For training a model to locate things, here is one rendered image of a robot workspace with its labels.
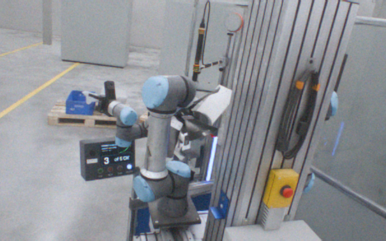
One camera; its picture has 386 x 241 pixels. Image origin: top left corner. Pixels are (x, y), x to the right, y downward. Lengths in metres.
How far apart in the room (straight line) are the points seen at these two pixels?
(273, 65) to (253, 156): 0.30
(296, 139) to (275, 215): 0.28
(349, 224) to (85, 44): 8.27
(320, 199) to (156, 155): 1.46
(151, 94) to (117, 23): 8.04
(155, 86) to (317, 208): 1.66
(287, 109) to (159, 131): 0.49
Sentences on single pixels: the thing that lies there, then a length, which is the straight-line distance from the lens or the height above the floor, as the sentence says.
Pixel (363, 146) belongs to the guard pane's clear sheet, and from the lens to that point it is 2.15.
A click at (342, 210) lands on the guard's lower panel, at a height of 0.84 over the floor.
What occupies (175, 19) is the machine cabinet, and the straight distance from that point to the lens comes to 7.48.
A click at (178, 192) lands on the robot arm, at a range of 1.40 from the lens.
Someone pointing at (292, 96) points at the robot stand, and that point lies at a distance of 0.99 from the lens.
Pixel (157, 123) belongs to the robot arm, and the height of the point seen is 1.51.
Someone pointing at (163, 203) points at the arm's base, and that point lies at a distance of 1.45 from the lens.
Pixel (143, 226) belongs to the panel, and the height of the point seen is 0.62.
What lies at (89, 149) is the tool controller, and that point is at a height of 1.23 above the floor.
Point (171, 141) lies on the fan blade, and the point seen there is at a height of 1.01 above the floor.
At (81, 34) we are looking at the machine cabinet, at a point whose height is 0.82.
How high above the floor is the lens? 1.93
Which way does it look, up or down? 19 degrees down
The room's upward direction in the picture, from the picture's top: 9 degrees clockwise
